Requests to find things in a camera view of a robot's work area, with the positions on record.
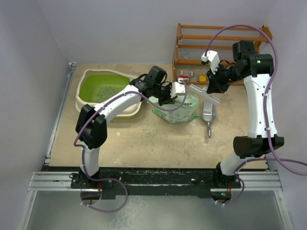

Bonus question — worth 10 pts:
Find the black white bag sealing strip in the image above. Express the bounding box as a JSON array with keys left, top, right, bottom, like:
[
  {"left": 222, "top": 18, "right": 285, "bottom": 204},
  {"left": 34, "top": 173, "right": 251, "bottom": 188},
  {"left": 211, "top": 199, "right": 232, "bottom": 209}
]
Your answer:
[{"left": 189, "top": 84, "right": 221, "bottom": 105}]

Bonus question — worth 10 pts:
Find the red white small box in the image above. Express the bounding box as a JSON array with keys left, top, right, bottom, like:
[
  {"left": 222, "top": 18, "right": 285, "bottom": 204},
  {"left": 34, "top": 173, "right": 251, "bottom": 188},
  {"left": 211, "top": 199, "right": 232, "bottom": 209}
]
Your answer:
[{"left": 177, "top": 75, "right": 189, "bottom": 81}]

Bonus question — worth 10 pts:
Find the yellow small block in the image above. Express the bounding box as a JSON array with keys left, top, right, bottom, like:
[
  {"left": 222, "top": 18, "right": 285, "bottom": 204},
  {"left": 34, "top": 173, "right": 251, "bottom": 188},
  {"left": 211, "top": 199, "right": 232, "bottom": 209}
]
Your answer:
[{"left": 197, "top": 75, "right": 207, "bottom": 82}]

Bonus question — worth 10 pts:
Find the green litter pellets pile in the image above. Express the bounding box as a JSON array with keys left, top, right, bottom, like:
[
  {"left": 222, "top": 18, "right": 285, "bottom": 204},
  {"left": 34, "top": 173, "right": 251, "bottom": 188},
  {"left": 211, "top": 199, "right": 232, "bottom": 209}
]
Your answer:
[{"left": 91, "top": 86, "right": 122, "bottom": 103}]

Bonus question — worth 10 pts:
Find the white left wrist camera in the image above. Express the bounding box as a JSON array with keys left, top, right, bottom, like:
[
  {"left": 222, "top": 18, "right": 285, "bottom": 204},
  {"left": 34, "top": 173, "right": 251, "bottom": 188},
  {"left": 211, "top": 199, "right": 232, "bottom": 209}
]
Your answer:
[{"left": 170, "top": 81, "right": 186, "bottom": 98}]

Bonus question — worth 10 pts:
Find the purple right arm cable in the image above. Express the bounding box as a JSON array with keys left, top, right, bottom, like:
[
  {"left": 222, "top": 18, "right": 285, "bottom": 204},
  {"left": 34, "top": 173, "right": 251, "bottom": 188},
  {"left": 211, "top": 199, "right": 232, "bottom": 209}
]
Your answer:
[{"left": 206, "top": 25, "right": 307, "bottom": 207}]

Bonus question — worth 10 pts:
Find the green cat litter bag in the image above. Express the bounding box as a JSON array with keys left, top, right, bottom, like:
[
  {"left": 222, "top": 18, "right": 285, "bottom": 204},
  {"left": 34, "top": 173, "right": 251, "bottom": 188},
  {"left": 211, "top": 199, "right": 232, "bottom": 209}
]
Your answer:
[{"left": 152, "top": 94, "right": 200, "bottom": 124}]

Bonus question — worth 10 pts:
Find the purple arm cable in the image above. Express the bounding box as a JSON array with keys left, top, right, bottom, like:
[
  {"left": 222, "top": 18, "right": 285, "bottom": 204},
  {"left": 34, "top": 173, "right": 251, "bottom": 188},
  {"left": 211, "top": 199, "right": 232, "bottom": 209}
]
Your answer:
[
  {"left": 206, "top": 25, "right": 307, "bottom": 207},
  {"left": 73, "top": 80, "right": 188, "bottom": 213}
]

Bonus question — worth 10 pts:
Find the silver metal scoop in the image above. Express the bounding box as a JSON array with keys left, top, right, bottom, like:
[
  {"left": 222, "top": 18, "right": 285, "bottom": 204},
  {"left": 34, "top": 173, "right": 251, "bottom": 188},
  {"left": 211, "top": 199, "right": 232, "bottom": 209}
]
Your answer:
[{"left": 201, "top": 101, "right": 216, "bottom": 138}]

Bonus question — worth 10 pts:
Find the wooden shelf rack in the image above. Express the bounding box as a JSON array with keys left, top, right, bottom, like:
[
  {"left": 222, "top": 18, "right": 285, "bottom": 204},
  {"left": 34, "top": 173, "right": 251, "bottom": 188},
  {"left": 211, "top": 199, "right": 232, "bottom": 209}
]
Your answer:
[{"left": 172, "top": 23, "right": 272, "bottom": 85}]

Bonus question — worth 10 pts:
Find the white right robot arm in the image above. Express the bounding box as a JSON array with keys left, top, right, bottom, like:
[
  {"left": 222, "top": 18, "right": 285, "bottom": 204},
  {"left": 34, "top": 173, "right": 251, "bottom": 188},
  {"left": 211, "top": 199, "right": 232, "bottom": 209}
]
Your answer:
[{"left": 201, "top": 41, "right": 284, "bottom": 187}]

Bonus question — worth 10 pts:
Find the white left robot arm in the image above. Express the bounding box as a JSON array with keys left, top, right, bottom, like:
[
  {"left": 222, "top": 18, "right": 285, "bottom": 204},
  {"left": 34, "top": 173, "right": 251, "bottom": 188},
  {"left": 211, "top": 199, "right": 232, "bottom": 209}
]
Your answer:
[{"left": 73, "top": 66, "right": 184, "bottom": 188}]

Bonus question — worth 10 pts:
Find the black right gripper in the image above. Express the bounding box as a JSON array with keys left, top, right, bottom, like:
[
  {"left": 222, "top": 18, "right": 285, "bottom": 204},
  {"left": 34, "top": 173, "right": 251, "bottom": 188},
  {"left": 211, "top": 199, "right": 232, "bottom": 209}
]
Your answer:
[{"left": 207, "top": 62, "right": 242, "bottom": 94}]

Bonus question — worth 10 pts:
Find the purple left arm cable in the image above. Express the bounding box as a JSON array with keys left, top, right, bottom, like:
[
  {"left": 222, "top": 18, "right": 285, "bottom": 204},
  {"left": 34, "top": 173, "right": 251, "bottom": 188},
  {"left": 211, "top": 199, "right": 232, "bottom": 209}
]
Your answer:
[{"left": 73, "top": 80, "right": 188, "bottom": 213}]

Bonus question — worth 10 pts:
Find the beige green litter box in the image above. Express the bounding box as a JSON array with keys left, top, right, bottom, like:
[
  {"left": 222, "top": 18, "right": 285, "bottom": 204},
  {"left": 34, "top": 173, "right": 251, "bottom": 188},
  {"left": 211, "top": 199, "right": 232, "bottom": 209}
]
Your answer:
[{"left": 75, "top": 69, "right": 137, "bottom": 111}]

